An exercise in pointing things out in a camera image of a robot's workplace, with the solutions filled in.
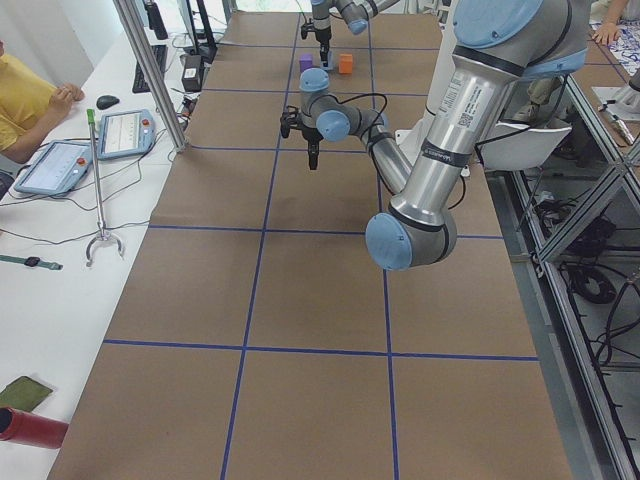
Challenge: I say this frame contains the light blue block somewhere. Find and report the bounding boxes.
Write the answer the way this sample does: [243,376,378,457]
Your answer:
[321,52,333,71]

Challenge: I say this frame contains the purple block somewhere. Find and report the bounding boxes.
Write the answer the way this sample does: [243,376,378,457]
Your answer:
[298,53,315,73]

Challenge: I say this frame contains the orange block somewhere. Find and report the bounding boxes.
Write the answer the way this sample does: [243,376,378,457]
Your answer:
[338,53,354,75]

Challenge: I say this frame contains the person's hand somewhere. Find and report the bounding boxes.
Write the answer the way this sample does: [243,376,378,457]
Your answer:
[49,83,85,114]

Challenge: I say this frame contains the black power adapter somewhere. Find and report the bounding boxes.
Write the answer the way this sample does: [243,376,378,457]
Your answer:
[181,55,204,93]

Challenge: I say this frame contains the black keyboard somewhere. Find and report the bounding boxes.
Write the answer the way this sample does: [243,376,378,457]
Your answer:
[131,43,169,94]

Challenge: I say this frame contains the far teach pendant tablet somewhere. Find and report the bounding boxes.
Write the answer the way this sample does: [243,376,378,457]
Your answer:
[97,109,155,160]

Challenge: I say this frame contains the teach pendant tablet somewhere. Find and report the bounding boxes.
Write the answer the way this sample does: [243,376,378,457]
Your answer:
[14,141,93,196]
[97,109,155,160]

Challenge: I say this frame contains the black computer mouse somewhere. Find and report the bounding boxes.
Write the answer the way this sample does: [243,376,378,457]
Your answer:
[96,95,120,110]

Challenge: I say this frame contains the white chair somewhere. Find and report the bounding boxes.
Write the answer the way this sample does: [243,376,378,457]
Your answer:
[479,119,572,171]

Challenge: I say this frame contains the near teach pendant tablet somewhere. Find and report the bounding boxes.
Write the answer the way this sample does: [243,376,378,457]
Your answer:
[14,141,93,196]

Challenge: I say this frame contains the person in yellow shirt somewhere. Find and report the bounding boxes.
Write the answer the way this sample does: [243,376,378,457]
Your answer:
[1,43,71,164]

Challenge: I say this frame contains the green bean bag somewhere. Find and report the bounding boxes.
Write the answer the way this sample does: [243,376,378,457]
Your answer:
[0,376,53,412]

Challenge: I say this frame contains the red bottle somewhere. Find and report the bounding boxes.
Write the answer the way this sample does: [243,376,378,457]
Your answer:
[1,407,69,449]

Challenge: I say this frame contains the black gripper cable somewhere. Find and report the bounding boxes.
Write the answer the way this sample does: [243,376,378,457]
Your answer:
[331,93,389,141]

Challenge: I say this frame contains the aluminium frame post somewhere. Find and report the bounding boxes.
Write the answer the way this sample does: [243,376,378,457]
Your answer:
[113,0,187,153]

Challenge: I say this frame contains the green handled grabber tool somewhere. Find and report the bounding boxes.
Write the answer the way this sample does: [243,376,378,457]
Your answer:
[85,108,125,267]

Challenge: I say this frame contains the green strap wristwatch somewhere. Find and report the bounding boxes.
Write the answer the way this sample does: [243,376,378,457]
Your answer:
[0,254,63,271]

